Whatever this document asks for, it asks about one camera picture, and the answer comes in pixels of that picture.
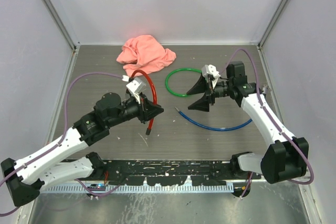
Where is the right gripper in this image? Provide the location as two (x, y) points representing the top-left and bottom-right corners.
(186, 73), (233, 112)

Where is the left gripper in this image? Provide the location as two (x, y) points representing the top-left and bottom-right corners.
(107, 92), (163, 128)

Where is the red cable lock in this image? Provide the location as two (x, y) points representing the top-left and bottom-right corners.
(131, 69), (158, 136)

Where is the green cable lock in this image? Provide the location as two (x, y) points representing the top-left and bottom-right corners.
(164, 68), (201, 98)

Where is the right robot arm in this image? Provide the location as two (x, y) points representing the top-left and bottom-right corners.
(187, 61), (309, 184)

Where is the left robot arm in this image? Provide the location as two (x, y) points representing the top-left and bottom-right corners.
(1, 93), (164, 207)

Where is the pink cloth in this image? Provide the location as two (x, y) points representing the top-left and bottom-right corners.
(116, 35), (176, 76)

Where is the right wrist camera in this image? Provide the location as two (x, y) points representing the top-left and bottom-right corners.
(201, 65), (221, 88)

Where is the blue cable lock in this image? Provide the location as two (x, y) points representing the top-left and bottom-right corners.
(174, 106), (254, 132)

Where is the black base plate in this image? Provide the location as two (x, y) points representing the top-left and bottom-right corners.
(74, 158), (263, 186)

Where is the slotted cable duct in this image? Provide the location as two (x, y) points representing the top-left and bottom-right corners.
(43, 183), (234, 194)

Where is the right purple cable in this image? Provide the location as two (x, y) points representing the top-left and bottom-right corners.
(217, 48), (315, 198)

